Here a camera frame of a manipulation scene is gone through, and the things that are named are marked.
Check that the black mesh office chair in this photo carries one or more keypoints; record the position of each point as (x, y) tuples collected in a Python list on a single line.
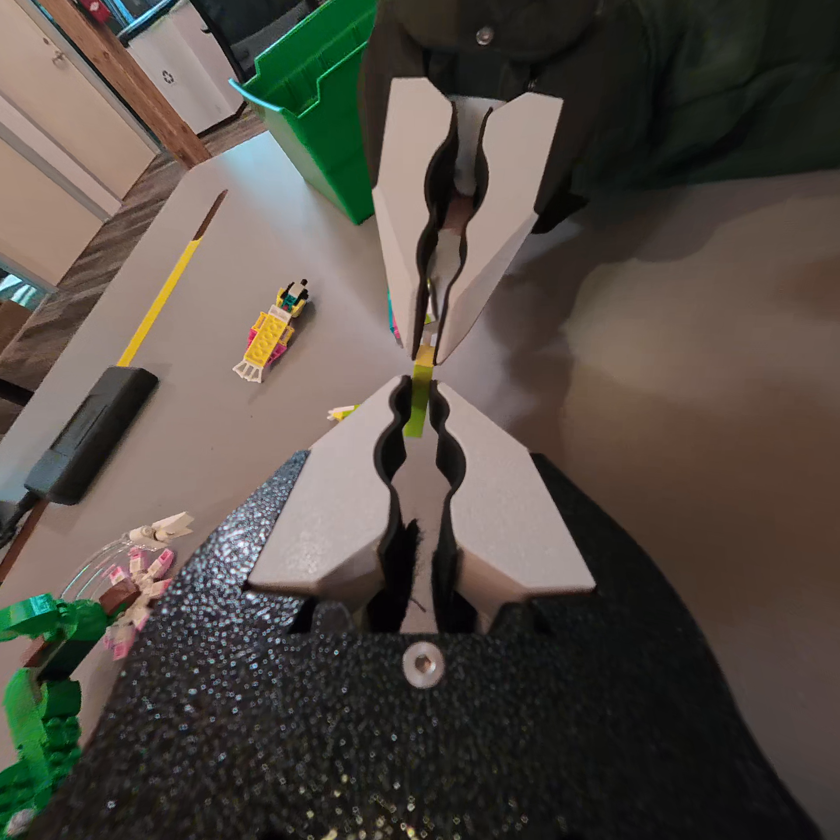
[(262, 26)]

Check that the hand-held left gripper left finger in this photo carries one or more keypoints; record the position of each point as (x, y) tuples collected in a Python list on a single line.
[(321, 518)]

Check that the black power strip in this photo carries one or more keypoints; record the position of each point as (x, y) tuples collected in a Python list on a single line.
[(92, 433)]

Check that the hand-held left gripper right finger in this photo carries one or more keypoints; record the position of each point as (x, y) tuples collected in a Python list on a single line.
[(518, 518)]

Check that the striped teal pink lego wing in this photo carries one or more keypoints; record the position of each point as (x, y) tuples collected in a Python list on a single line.
[(394, 321)]

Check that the white recycling cabinet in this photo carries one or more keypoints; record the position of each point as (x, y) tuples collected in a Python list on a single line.
[(184, 72)]

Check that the pink yellow lego parrot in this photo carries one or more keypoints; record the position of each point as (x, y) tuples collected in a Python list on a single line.
[(266, 338)]

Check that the lime white lego piece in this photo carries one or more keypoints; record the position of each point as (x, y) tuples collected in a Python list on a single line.
[(341, 413)]

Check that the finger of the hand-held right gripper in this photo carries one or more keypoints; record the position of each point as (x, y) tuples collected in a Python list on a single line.
[(400, 197), (508, 184)]

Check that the lime green lego feather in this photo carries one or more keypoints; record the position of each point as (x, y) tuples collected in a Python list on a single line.
[(418, 407)]

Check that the wooden post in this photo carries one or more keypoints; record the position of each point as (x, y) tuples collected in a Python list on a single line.
[(131, 79)]

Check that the yellow tape strip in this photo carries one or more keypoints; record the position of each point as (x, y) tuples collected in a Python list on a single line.
[(161, 295)]

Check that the white door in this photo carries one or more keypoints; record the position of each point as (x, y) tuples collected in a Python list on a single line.
[(52, 118)]

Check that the green plastic bin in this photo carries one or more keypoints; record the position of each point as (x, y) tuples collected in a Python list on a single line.
[(308, 98)]

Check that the green lego plant stand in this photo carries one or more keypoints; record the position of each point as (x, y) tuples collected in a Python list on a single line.
[(39, 722)]

